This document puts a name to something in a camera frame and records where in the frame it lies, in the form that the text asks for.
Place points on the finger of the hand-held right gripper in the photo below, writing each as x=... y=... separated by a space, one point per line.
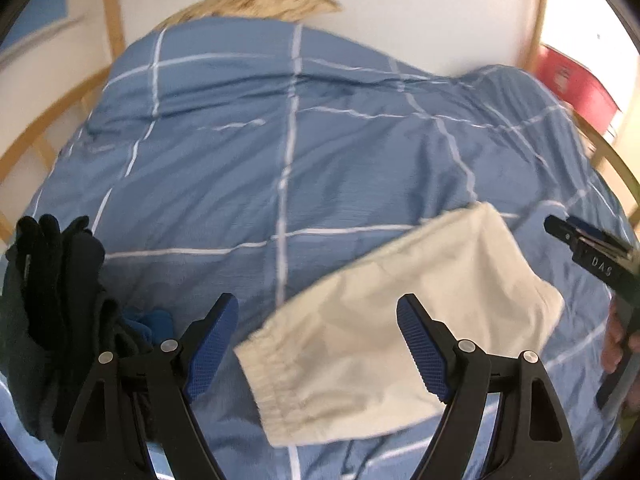
x=560 y=230
x=592 y=232

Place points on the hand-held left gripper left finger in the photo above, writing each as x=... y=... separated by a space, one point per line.
x=214 y=347

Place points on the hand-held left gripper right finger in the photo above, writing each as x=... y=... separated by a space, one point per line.
x=421 y=350

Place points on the cream pants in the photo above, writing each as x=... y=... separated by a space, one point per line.
x=380 y=320

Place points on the person's right hand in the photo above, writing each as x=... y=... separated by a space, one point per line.
x=612 y=337

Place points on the small blue cloth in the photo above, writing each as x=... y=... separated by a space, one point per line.
x=152 y=325

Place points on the red box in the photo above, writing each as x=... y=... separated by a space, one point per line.
x=575 y=85

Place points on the black clothing pile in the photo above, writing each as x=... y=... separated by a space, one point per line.
x=55 y=300

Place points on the blue checked blanket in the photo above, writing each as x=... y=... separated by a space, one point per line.
x=300 y=160

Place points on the beige fuzzy pillow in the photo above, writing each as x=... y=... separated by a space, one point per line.
x=260 y=2

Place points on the wooden bed frame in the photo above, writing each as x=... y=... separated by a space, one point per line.
x=114 y=20

